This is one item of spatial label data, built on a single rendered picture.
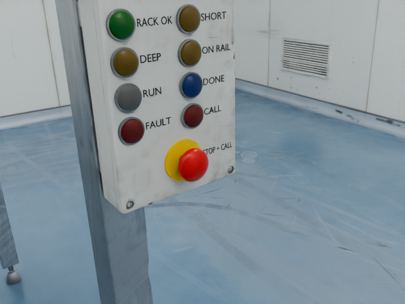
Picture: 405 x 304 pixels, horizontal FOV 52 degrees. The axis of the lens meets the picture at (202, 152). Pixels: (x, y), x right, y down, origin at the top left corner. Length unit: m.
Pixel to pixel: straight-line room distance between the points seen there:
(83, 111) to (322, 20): 3.39
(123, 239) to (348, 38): 3.21
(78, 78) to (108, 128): 0.08
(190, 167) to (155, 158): 0.04
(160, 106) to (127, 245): 0.21
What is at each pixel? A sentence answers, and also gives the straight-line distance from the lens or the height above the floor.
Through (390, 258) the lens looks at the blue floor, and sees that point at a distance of 1.96.
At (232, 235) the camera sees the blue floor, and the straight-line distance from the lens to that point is 1.98.
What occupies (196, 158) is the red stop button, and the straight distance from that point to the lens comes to 0.48.
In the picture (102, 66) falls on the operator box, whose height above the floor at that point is 1.01.
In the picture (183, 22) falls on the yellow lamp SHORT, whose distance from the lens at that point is 0.46.
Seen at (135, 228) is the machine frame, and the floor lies 0.78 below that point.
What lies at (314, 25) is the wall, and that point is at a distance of 3.87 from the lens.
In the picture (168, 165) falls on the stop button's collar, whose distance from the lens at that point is 0.49.
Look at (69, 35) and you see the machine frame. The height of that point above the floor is 1.03.
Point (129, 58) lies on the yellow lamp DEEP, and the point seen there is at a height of 1.01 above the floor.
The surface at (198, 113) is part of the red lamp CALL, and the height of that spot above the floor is 0.94.
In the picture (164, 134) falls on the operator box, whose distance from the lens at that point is 0.48.
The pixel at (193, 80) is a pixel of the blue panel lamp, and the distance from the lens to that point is 0.48.
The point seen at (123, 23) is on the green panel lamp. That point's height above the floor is 1.05.
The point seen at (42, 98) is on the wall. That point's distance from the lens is 3.98.
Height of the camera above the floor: 1.08
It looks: 22 degrees down
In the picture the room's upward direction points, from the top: 2 degrees counter-clockwise
